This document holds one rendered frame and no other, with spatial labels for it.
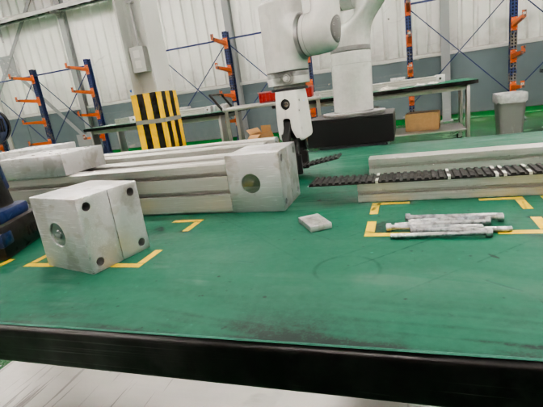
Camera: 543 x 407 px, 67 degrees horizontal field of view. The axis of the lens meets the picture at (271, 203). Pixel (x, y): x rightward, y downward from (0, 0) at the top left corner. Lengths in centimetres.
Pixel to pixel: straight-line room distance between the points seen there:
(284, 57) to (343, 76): 48
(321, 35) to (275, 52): 9
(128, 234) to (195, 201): 17
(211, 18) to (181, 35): 77
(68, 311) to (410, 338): 32
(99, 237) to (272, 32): 49
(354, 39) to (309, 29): 50
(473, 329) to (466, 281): 8
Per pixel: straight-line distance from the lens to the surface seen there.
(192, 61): 947
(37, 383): 151
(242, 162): 65
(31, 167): 90
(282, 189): 64
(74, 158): 86
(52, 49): 1159
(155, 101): 406
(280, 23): 82
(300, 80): 82
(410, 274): 41
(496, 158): 84
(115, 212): 55
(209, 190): 68
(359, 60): 128
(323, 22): 79
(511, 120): 576
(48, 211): 58
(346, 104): 128
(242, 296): 40
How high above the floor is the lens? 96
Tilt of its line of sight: 15 degrees down
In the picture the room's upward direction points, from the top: 8 degrees counter-clockwise
